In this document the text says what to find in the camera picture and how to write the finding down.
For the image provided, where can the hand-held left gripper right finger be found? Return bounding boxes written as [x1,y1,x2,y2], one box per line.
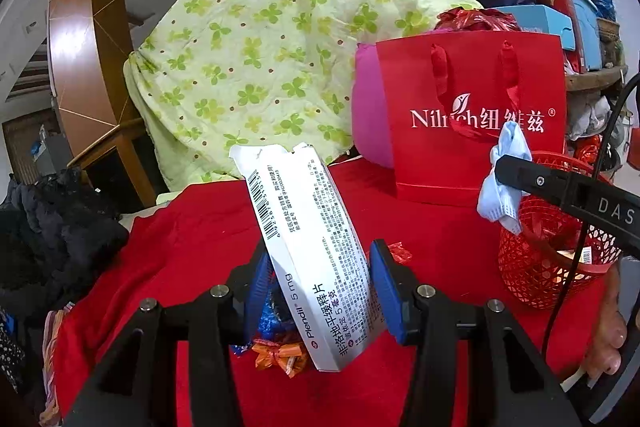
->
[369,239,583,427]

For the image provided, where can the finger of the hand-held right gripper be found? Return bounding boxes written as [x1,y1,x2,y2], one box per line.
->
[494,154,581,212]

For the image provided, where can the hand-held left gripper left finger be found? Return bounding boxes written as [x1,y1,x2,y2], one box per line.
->
[65,243,275,427]

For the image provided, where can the light blue face mask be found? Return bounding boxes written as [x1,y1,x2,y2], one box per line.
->
[476,125,533,235]

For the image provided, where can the white medicine box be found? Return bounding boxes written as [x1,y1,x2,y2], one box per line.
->
[229,143,388,373]

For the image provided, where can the red woven plastic basket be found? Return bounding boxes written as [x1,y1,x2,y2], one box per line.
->
[497,151,626,310]

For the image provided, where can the person's right hand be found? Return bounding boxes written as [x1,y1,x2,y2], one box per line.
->
[582,264,628,383]

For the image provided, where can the blue candy wrapper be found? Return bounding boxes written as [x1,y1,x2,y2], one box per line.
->
[230,277,301,355]

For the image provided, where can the red candy wrapper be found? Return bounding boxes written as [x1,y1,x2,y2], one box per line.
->
[387,241,412,264]

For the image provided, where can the small carton with barcode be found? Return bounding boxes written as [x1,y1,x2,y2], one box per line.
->
[555,247,608,268]

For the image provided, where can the orange candy wrapper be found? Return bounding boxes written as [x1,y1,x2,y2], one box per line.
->
[251,341,308,378]

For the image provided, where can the red cloth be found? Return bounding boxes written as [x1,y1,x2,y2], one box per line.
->
[50,159,621,427]

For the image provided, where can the red paper gift bag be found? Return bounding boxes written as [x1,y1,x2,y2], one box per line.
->
[375,33,568,208]

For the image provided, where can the light blue cardboard box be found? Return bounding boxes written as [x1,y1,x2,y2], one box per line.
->
[492,4,576,50]

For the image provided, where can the crumpled red plastic bag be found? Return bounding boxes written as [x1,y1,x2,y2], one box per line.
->
[434,7,521,32]

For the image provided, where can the pink pillow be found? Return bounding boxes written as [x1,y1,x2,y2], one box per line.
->
[351,43,396,168]

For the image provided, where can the black clothes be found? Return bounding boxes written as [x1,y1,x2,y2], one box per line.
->
[0,167,131,323]

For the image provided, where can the striped cloth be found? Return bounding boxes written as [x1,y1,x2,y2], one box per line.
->
[40,302,76,427]

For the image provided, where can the green clover print quilt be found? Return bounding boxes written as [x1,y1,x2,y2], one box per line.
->
[125,0,483,192]

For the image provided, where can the wooden furniture frame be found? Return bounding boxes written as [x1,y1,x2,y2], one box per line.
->
[47,0,161,208]

